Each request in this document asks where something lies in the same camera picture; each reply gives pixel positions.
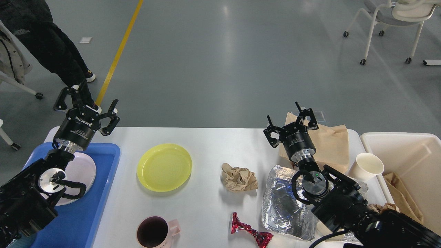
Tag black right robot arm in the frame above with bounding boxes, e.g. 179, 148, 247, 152
263, 102, 441, 248

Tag crumpled brown paper right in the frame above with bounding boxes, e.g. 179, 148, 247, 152
368, 203, 400, 214

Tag red foil wrapper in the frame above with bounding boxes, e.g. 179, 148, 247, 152
229, 212, 274, 248

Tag white chair base right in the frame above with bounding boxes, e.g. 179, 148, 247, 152
423, 59, 441, 66

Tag yellow plastic plate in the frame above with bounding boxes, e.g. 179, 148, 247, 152
136, 143, 192, 193

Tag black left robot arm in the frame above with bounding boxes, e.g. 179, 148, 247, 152
0, 83, 120, 248

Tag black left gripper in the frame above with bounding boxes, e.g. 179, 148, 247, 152
53, 81, 120, 151

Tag white office chair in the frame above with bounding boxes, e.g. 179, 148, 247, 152
343, 0, 440, 65

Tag brown paper in bin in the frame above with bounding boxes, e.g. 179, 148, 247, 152
383, 172, 424, 224

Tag pink ceramic mug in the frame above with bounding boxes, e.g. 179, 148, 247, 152
136, 216, 181, 248

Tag upright white paper cup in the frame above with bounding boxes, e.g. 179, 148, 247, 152
347, 152, 384, 182

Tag person in black trousers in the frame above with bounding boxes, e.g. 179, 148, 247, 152
0, 0, 101, 113

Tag lying white paper cup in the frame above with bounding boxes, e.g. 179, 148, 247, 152
316, 221, 344, 241

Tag blue plastic tray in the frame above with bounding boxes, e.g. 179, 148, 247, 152
31, 143, 120, 248

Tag brown paper bag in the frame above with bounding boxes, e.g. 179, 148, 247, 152
301, 124, 349, 174

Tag crumpled brown paper ball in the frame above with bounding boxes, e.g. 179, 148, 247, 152
222, 163, 258, 193

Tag beige plastic bin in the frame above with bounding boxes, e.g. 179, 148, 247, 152
360, 132, 441, 234

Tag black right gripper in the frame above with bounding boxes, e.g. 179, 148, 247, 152
264, 102, 319, 162

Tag chair with beige coat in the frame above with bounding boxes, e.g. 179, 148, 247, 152
0, 23, 44, 100

